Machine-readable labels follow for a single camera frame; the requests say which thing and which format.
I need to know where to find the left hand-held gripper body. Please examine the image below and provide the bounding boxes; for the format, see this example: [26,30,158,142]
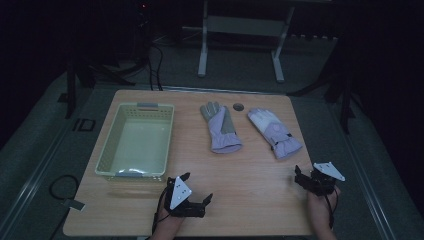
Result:
[165,175,205,218]

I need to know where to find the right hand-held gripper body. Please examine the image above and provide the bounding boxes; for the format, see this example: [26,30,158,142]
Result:
[301,162,346,197]

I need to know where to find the purple glove with white fingers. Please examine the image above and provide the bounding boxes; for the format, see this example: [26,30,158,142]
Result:
[247,107,304,160]

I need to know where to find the pale green plastic basket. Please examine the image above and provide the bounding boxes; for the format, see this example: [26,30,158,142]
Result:
[94,102,175,182]

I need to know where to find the purple glove with grey palm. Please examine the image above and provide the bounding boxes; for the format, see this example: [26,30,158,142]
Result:
[199,101,243,155]

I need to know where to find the person's right hand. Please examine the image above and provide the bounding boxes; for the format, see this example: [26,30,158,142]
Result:
[307,184,342,223]

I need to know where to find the person's left hand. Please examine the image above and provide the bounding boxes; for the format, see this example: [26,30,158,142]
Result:
[156,198,188,231]

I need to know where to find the black metal stand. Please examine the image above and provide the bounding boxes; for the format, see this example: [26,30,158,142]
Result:
[287,33,358,135]
[58,54,136,120]

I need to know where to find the grey tape piece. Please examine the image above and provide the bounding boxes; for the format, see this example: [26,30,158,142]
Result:
[61,198,86,212]

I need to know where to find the white metal stand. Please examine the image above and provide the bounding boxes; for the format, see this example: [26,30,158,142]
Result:
[181,0,297,84]

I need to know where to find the dark device with red light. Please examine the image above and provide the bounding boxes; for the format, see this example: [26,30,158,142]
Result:
[136,1,153,28]

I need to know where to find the right hand-held gripper black cable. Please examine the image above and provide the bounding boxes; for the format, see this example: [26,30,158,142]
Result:
[323,188,340,230]

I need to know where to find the hand-held gripper black cable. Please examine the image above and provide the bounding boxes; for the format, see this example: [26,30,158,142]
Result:
[323,188,340,230]
[151,186,172,236]

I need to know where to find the left hand-held gripper black cable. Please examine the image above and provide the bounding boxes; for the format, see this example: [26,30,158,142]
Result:
[151,186,172,236]

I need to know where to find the black floor bracket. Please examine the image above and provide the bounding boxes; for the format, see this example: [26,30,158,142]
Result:
[72,117,97,133]

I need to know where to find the black hanging cables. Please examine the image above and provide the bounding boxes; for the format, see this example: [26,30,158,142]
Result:
[145,41,165,92]

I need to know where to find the black looped floor cable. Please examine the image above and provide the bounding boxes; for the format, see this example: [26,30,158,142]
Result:
[48,174,80,202]

